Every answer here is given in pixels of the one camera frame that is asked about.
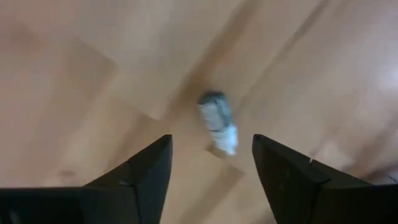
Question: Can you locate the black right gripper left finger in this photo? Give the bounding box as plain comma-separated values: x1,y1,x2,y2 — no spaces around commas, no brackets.
0,134,174,224

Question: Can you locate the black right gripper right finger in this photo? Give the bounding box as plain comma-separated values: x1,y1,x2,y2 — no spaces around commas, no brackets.
252,134,398,224

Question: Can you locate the small dark purple dropper bottle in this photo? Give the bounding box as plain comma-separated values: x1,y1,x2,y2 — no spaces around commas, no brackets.
197,90,240,156

